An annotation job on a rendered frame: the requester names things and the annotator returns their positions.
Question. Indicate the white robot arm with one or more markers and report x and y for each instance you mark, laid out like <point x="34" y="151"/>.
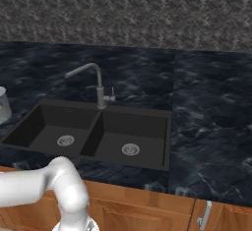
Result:
<point x="67" y="189"/>

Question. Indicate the black double sink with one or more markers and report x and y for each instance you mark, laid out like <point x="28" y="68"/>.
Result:
<point x="98" y="133"/>

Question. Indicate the grey metal tap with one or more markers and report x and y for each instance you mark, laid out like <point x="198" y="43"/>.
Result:
<point x="100" y="90"/>

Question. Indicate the wooden cupboard door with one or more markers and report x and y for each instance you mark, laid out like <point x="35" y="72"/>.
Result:
<point x="226" y="217"/>
<point x="138" y="217"/>

